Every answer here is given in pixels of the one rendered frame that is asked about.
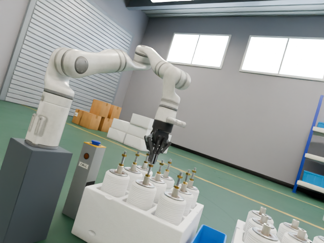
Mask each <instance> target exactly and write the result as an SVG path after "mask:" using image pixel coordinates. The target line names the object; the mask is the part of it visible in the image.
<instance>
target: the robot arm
mask: <svg viewBox="0 0 324 243"><path fill-rule="evenodd" d="M151 68H152V70H153V72H154V73H155V74H156V75H157V76H158V77H160V78H161V79H163V84H162V98H161V101H160V105H159V108H158V110H157V112H156V115H155V119H154V122H153V125H152V128H153V129H152V131H151V133H150V134H149V135H148V136H147V135H145V136H144V140H145V144H146V148H147V150H149V151H150V154H149V157H148V163H150V164H155V163H156V161H157V158H158V155H159V154H160V153H162V154H163V153H164V152H165V151H166V150H167V148H168V147H169V146H170V145H171V142H169V140H168V138H169V133H171V132H172V128H173V125H177V126H180V127H183V128H185V127H186V123H185V122H183V121H180V120H177V119H176V113H177V110H178V106H179V103H180V97H179V96H178V95H177V94H176V93H175V88H176V89H179V90H185V89H187V88H188V87H189V86H190V83H191V78H190V75H189V74H188V73H186V72H184V71H182V70H181V69H179V68H177V67H174V66H173V65H172V64H170V63H169V62H167V61H165V60H164V59H162V58H161V57H160V55H159V54H158V53H157V52H156V51H155V50H154V49H152V48H151V47H148V46H145V45H139V46H137V47H136V50H135V55H134V60H133V61H132V60H131V58H130V57H129V55H128V54H127V53H126V52H124V51H123V50H120V49H105V50H102V51H101V52H98V53H93V52H85V51H81V50H76V49H71V48H65V47H59V48H56V49H55V50H54V51H53V52H52V54H51V56H50V59H49V62H48V66H47V69H46V73H45V77H44V91H43V93H42V96H41V100H40V103H39V106H38V109H37V113H34V114H33V115H32V118H31V122H30V125H29V128H28V131H27V135H26V138H25V141H24V142H26V143H28V144H29V145H31V146H33V147H36V148H41V149H50V150H55V149H58V146H59V142H60V139H61V136H62V133H63V130H64V127H65V124H66V120H67V117H68V113H69V110H70V107H71V104H72V101H73V98H74V94H75V93H74V91H73V90H72V89H71V88H70V86H69V79H70V78H82V77H86V76H90V75H93V74H97V73H115V72H122V71H130V70H149V69H151Z"/></svg>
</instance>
